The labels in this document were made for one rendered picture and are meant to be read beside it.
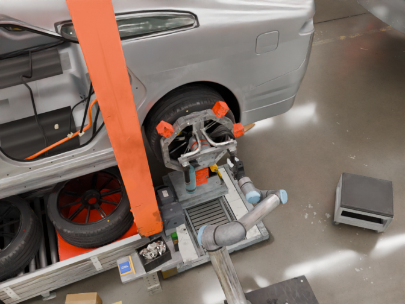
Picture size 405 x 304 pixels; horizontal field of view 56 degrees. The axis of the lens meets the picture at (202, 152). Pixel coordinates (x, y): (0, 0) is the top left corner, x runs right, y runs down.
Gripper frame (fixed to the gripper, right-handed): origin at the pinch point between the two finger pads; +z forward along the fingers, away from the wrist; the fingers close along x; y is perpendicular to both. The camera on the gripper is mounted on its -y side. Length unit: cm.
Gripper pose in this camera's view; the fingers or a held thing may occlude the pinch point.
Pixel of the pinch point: (231, 158)
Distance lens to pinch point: 271.0
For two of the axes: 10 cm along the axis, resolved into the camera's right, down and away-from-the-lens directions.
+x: 9.3, -3.0, 2.1
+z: -3.6, -6.9, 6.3
